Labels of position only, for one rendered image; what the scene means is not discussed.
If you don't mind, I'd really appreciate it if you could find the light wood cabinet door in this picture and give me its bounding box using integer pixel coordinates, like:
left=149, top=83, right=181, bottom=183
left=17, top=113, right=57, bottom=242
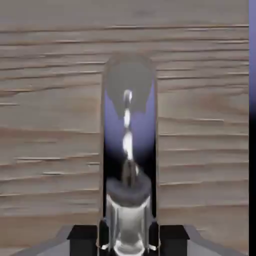
left=0, top=0, right=250, bottom=256

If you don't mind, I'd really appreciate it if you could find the curved shiny metal handle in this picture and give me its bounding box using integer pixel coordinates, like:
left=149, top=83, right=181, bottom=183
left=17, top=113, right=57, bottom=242
left=96, top=52, right=161, bottom=256

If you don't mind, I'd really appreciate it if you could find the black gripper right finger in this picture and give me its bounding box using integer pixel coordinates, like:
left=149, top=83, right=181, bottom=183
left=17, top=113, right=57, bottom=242
left=158, top=224, right=249, bottom=256

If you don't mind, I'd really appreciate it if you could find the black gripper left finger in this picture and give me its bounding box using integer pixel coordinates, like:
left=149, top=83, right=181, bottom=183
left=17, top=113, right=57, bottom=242
left=9, top=224, right=99, bottom=256

